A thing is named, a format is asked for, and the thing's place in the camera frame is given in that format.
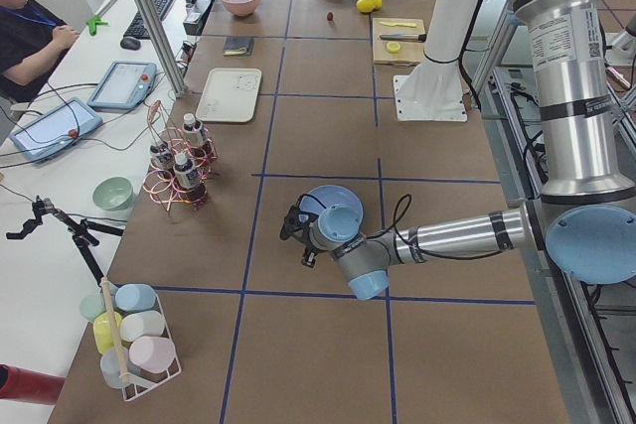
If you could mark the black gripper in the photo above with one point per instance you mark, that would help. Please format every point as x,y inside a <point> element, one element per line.
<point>309,245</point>

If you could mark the blue round plate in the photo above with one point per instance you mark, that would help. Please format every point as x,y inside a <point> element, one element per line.
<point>338,210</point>

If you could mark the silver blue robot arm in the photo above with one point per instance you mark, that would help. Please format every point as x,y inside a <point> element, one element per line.
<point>584,217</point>

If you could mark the yellow plastic knife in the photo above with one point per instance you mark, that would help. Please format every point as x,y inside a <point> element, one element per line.
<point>398,24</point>

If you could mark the grey folded cloth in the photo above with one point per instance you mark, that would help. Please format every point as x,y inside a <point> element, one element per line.
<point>238,46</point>

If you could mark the half lemon slice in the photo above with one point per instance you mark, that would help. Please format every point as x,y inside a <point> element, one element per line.
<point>393,47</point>

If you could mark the dark drink bottle front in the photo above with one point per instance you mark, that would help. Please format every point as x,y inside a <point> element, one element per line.
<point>189,179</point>

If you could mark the dark drink bottle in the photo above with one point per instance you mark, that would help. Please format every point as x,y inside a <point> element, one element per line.
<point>189,179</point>
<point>162,158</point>
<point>195,134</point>

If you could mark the wooden cutting board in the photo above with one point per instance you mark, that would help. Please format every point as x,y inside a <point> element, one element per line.
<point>410,53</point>

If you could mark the cream bear tray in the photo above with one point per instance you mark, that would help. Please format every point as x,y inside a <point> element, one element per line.
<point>229,95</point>

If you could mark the white cup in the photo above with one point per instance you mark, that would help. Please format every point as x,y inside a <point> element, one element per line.
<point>146,323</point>

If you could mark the dark drink bottle back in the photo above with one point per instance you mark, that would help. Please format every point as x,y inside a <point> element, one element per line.
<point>195,134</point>

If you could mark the dark drink bottle left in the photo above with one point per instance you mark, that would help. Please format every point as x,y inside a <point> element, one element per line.
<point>162,158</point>

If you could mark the pink cup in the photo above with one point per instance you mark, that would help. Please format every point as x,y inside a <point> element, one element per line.
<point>153,354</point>

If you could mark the black computer mouse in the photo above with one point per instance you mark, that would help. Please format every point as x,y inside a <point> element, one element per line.
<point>130,43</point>

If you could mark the green bowl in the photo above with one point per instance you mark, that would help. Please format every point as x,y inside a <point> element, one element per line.
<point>113,194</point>

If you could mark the yellow cup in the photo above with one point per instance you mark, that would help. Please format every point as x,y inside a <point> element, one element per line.
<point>102,333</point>

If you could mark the mint green cup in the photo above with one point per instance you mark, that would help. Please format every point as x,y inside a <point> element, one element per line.
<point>91,306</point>

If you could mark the pale blue lower cup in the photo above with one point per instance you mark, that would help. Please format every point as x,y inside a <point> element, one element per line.
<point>109,367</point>

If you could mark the green plastic clamp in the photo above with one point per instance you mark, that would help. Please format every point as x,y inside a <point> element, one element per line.
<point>94,23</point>

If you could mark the far blue teach pendant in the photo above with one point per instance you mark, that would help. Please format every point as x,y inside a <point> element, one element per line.
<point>124,86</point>

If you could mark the blue teach pendant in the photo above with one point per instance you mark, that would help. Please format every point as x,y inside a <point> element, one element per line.
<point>124,86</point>
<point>51,133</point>

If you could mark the black tripod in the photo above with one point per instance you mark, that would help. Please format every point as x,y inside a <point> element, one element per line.
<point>80,231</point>

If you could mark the near blue teach pendant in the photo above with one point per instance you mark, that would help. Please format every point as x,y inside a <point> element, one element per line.
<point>51,133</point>

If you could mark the copper wire bottle rack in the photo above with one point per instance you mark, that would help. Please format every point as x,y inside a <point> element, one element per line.
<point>166,192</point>

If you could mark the aluminium frame post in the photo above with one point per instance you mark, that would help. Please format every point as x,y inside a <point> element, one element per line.
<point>161,45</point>

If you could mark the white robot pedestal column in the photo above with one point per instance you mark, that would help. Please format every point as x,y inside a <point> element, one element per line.
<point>433,91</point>

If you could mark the wooden rack handle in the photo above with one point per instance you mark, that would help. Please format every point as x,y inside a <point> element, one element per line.
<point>124,374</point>

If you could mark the white wire cup rack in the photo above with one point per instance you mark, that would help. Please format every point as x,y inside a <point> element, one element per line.
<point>142,381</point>

